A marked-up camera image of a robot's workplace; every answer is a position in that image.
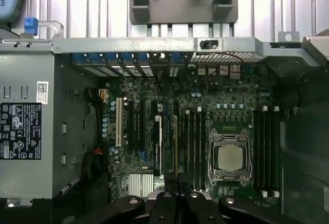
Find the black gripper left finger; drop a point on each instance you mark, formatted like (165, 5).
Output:
(162, 208)

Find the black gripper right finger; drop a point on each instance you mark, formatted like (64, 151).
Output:
(195, 208)

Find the black RAM slot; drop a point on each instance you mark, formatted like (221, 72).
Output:
(187, 144)
(263, 152)
(270, 152)
(198, 144)
(257, 152)
(276, 152)
(204, 144)
(193, 144)

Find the silver chipset heatsink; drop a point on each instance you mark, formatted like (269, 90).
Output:
(141, 185)

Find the silver CPU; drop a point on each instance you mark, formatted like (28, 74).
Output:
(230, 158)

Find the CPU socket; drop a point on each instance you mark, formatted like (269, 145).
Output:
(228, 140)

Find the black expansion slot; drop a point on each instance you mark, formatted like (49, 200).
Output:
(143, 131)
(131, 131)

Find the white expansion slot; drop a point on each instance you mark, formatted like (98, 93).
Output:
(118, 121)

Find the green motherboard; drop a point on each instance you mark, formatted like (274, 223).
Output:
(180, 98)

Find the grey power supply unit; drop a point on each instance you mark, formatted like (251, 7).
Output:
(43, 136)

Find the blue slot retainer clip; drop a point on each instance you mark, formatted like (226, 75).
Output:
(126, 57)
(111, 57)
(143, 58)
(94, 57)
(77, 57)
(176, 59)

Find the black open PC case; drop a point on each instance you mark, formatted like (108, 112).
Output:
(154, 44)

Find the grey parts rack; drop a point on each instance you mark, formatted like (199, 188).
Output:
(180, 8)

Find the pale case release latch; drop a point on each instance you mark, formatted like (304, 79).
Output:
(317, 46)

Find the blue case latch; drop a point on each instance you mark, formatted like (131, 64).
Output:
(31, 26)

